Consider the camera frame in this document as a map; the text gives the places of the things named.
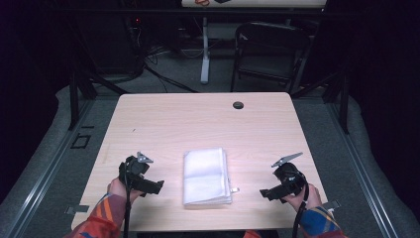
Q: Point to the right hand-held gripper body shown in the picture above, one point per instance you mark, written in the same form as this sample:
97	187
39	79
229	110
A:
289	178

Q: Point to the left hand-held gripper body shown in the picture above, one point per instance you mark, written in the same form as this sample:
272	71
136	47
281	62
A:
136	172

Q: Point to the white cloth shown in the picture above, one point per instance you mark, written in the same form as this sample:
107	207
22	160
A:
204	177

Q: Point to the person's left hand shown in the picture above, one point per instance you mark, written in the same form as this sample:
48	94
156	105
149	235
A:
116	190

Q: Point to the person's right hand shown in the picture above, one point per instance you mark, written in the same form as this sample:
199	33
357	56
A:
312	197

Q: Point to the person's orange lap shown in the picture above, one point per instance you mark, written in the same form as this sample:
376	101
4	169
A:
251	234

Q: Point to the grey tape piece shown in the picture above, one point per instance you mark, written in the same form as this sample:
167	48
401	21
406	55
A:
331	205
77	209

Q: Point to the short black tape strip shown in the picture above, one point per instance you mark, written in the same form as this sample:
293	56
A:
87	127

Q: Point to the black tape square outline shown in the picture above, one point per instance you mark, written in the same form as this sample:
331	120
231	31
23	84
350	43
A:
73	142

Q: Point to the black round table grommet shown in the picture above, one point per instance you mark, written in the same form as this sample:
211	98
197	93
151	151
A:
238	105

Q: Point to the black metal stand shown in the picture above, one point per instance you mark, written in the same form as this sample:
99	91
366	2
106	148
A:
73	99
344	102

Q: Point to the black folding chair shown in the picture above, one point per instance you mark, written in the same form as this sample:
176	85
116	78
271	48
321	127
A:
269	53

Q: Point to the white background desk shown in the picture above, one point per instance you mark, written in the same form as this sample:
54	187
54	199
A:
205	49

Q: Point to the aluminium floor rail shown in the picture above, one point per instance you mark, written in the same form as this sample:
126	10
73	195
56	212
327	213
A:
360	172
46	172

